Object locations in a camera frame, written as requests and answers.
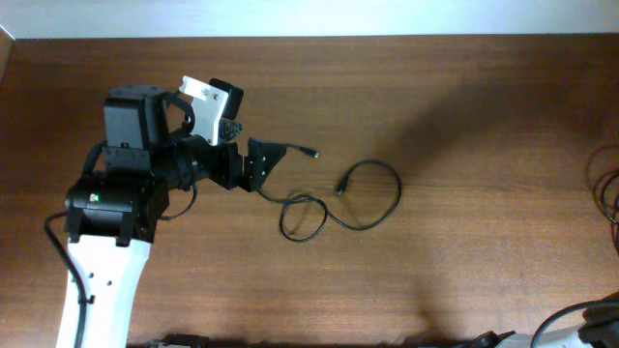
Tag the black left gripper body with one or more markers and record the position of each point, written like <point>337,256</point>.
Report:
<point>222,165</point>

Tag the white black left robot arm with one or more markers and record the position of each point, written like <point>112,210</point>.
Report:
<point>156,141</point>

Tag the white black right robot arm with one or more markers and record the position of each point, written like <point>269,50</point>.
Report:
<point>599,330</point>

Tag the black device at table edge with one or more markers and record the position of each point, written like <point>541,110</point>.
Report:
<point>179,340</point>

